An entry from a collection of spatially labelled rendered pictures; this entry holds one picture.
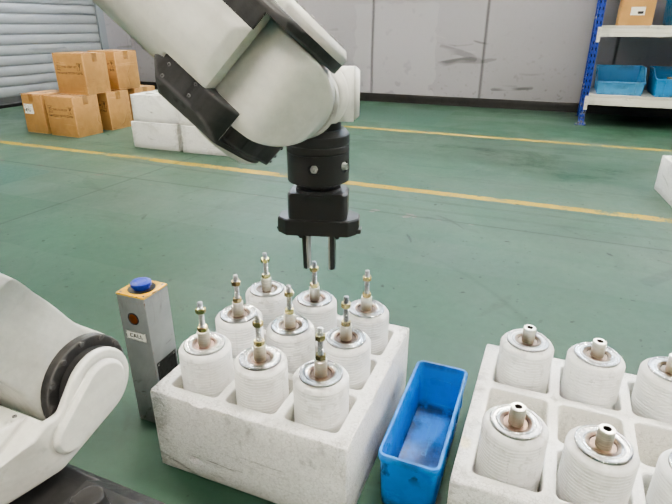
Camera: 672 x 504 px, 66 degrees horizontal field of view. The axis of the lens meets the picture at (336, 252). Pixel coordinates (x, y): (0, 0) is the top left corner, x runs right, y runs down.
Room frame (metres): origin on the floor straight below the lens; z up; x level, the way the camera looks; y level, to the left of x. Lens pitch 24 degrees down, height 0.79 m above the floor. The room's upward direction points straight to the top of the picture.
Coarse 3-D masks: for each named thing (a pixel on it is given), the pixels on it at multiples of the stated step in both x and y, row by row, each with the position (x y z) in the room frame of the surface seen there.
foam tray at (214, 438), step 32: (384, 352) 0.89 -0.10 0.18; (160, 384) 0.79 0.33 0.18; (384, 384) 0.81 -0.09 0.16; (160, 416) 0.76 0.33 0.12; (192, 416) 0.74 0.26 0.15; (224, 416) 0.71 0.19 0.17; (256, 416) 0.70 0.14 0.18; (288, 416) 0.72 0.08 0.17; (352, 416) 0.70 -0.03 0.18; (384, 416) 0.82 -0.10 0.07; (160, 448) 0.77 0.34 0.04; (192, 448) 0.74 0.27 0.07; (224, 448) 0.71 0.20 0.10; (256, 448) 0.69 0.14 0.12; (288, 448) 0.66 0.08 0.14; (320, 448) 0.64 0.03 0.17; (352, 448) 0.65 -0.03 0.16; (224, 480) 0.72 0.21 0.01; (256, 480) 0.69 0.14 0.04; (288, 480) 0.66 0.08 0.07; (320, 480) 0.64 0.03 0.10; (352, 480) 0.65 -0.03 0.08
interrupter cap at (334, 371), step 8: (312, 360) 0.76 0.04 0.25; (328, 360) 0.76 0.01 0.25; (304, 368) 0.74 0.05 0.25; (312, 368) 0.74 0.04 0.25; (328, 368) 0.74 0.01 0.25; (336, 368) 0.74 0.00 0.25; (304, 376) 0.71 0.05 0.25; (312, 376) 0.72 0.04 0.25; (328, 376) 0.72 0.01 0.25; (336, 376) 0.71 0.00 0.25; (312, 384) 0.69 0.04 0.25; (320, 384) 0.69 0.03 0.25; (328, 384) 0.69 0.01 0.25
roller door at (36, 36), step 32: (0, 0) 5.78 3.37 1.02; (32, 0) 6.11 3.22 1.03; (64, 0) 6.48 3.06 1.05; (0, 32) 5.70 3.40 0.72; (32, 32) 6.03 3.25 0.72; (64, 32) 6.41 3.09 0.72; (96, 32) 6.85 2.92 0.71; (0, 64) 5.62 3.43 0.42; (32, 64) 5.97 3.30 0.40; (0, 96) 5.54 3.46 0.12
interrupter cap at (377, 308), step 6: (360, 300) 0.98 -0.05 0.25; (372, 300) 0.97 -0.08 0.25; (354, 306) 0.95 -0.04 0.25; (360, 306) 0.95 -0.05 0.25; (372, 306) 0.95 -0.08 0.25; (378, 306) 0.95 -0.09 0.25; (354, 312) 0.93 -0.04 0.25; (360, 312) 0.93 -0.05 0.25; (366, 312) 0.93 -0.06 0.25; (372, 312) 0.93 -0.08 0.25; (378, 312) 0.93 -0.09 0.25
